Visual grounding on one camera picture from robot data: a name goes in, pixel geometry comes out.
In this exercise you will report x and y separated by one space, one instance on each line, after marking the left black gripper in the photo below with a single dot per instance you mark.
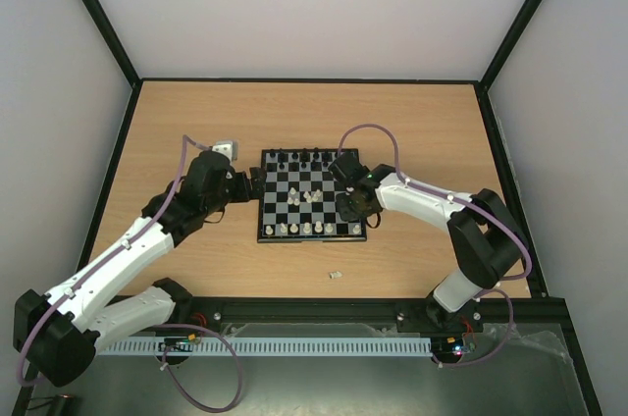
258 186

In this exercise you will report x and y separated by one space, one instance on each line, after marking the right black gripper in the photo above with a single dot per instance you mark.
350 205

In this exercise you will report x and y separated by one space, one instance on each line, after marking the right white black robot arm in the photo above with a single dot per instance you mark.
486 240

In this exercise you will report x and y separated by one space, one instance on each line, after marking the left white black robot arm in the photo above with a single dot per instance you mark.
61 331

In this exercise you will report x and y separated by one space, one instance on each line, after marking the pile of white chess pieces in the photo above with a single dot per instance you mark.
297 197

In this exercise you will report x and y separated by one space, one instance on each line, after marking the black knight at g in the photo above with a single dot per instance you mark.
283 155

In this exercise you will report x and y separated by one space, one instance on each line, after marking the black pawn d file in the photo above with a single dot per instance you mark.
315 167

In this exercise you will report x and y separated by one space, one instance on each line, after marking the folding black white chessboard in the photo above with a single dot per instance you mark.
274 210

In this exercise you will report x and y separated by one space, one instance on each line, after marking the black cylinder on lower shelf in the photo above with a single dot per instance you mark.
62 405

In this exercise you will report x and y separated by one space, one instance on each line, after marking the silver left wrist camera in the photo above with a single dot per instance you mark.
228 148

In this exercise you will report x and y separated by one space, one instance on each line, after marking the black aluminium mounting rail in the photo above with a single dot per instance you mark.
410 315

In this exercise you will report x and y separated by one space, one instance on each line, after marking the light blue slotted cable duct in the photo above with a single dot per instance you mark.
274 347

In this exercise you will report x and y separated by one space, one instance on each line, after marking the black enclosure frame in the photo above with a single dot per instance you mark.
494 136

